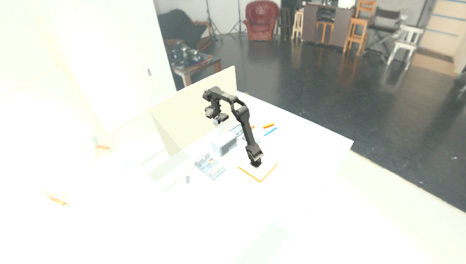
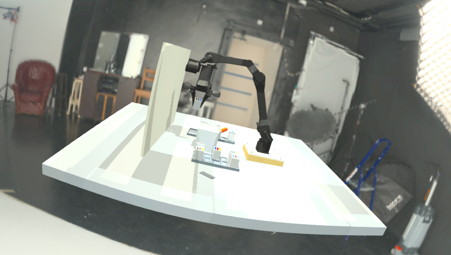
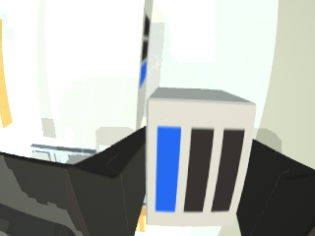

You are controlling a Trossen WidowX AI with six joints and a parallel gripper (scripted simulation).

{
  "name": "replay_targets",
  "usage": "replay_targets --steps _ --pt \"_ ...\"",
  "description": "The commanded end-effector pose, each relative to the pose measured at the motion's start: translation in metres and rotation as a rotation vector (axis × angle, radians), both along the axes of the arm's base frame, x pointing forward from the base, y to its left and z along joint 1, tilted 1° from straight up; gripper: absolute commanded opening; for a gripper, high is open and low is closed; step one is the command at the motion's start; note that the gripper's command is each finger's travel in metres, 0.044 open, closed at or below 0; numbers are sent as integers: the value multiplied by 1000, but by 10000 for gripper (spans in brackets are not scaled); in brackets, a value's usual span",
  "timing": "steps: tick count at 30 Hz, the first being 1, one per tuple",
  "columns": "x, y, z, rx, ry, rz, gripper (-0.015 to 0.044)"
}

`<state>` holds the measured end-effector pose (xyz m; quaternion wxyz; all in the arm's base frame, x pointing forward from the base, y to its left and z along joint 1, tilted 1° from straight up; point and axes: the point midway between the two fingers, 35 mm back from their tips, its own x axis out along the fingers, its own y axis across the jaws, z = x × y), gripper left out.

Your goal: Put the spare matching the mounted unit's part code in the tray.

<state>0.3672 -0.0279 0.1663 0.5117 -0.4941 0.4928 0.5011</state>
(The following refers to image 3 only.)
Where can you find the pale cream panel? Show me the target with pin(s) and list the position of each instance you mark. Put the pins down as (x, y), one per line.
(288, 121)

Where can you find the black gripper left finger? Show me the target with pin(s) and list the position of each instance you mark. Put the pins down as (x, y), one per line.
(99, 196)

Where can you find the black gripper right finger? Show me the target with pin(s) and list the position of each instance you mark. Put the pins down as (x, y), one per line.
(278, 196)

